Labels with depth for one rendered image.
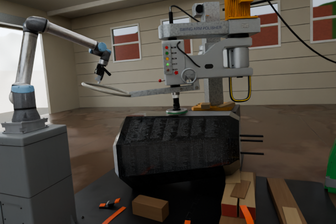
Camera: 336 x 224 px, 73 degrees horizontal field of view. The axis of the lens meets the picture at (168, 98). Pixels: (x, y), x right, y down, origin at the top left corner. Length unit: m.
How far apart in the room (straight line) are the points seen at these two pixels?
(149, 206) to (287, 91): 6.89
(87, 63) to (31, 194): 9.12
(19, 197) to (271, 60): 7.57
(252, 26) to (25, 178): 2.22
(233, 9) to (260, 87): 6.05
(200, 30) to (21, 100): 1.60
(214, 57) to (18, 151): 1.76
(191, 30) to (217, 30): 0.25
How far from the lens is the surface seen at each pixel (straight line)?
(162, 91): 2.20
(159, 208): 2.05
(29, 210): 1.99
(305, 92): 8.40
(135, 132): 2.25
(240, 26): 2.33
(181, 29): 2.20
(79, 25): 11.13
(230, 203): 1.94
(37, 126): 2.00
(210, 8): 3.00
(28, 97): 2.00
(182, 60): 2.17
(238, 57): 2.33
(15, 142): 1.87
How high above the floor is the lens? 1.20
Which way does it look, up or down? 6 degrees down
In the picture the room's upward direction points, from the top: 4 degrees counter-clockwise
